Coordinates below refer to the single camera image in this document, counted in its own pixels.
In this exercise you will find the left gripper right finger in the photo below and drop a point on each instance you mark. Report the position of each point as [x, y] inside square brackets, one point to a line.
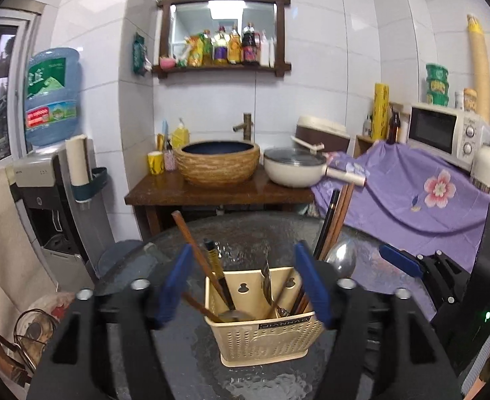
[387, 330]

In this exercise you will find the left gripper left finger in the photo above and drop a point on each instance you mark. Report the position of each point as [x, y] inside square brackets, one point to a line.
[76, 363]

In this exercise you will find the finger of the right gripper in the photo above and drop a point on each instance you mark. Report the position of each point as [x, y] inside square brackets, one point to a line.
[402, 260]

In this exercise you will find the dark brown chopstick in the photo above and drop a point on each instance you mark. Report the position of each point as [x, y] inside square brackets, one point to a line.
[321, 240]

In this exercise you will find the reddish wooden chopstick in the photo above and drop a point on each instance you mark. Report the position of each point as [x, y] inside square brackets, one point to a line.
[337, 222]

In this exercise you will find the thin brown chopstick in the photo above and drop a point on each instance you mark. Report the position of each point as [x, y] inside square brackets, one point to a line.
[200, 308]

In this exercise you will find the small steel spoon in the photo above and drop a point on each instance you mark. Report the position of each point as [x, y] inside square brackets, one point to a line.
[235, 316]

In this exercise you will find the black gold chopstick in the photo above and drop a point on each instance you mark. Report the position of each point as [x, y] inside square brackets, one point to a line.
[215, 262]

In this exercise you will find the brown wooden chopstick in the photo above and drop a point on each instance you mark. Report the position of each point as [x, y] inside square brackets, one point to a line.
[198, 254]

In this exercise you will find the purple floral cloth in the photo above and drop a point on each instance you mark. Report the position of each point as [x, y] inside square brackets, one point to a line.
[415, 201]

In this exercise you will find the water dispenser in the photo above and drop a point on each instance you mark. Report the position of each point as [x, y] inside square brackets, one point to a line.
[71, 236]

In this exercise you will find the dark glass bottle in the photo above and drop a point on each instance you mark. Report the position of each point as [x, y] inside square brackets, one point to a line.
[393, 127]

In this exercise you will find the white microwave oven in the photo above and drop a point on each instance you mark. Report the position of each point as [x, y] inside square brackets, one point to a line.
[452, 134]

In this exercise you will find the white brown rice cooker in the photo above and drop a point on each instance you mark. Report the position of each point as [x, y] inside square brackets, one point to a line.
[320, 131]

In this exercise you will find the white pan with lid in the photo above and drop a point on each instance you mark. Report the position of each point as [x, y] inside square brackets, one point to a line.
[297, 168]

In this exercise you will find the yellow roll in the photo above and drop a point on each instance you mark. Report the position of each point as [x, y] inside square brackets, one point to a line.
[380, 112]

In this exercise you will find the beige perforated utensil holder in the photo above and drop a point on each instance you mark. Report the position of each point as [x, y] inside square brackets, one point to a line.
[261, 340]

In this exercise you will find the green stacked containers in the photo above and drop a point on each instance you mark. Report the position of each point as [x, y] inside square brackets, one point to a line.
[437, 85]

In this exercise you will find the tall beige rolled mat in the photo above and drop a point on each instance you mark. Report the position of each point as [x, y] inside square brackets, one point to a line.
[481, 66]

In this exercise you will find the brown wooden counter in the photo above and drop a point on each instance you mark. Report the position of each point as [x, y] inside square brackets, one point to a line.
[155, 195]

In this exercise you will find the brass faucet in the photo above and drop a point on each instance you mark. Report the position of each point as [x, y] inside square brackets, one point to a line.
[245, 127]

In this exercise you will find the woven basin sink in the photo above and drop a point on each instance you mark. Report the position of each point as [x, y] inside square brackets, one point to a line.
[217, 164]

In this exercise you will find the paper towel roll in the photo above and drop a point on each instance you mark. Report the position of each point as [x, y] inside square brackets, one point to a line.
[76, 152]

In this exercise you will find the yellow cup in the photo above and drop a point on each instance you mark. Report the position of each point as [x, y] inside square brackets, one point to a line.
[156, 162]

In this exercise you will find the blue water bottle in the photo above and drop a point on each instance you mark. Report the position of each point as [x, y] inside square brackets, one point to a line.
[52, 90]

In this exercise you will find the yellow soap dispenser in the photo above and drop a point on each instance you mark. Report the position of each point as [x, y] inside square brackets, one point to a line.
[180, 136]

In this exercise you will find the wooden framed mirror shelf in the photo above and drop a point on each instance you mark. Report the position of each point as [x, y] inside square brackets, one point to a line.
[202, 35]

